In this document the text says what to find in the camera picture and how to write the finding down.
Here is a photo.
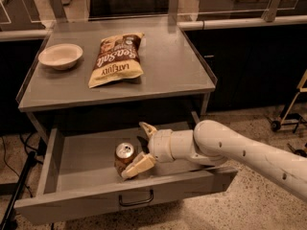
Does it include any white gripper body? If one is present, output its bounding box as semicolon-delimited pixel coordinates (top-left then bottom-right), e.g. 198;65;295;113
148;129;174;163

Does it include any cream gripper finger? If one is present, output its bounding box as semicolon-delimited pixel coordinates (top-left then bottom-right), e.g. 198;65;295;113
139;122;157;139
121;152;156;179

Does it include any orange soda can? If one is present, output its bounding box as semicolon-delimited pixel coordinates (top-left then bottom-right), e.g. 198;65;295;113
114;143;137;174

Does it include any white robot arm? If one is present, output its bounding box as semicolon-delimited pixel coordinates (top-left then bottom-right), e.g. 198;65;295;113
121;120;307;201

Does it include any grey counter cabinet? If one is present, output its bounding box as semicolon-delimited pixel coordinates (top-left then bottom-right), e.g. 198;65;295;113
16;16;219;145

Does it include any grey open drawer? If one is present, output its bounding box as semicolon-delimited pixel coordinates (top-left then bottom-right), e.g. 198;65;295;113
14;111;237;224

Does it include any sea salt chip bag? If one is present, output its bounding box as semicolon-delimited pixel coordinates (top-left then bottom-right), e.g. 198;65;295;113
88;33;144;88

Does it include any white bowl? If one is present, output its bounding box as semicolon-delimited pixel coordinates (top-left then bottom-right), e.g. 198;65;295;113
38;43;83;70

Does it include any black stand pole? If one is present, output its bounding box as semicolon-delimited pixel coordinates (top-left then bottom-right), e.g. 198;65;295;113
0;151;35;230

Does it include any wheeled cart base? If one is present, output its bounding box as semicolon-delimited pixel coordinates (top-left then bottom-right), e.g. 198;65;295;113
265;69;307;158

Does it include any clear acrylic barrier panel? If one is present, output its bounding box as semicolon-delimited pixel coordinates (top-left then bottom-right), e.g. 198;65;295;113
0;0;306;30

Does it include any black drawer handle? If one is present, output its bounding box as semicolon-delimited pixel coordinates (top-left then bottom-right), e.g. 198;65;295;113
118;190;154;207

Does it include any white horizontal rail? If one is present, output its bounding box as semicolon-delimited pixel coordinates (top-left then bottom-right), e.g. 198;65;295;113
0;15;307;41

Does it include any black floor cable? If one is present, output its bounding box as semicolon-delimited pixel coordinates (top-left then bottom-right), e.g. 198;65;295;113
1;132;41;198

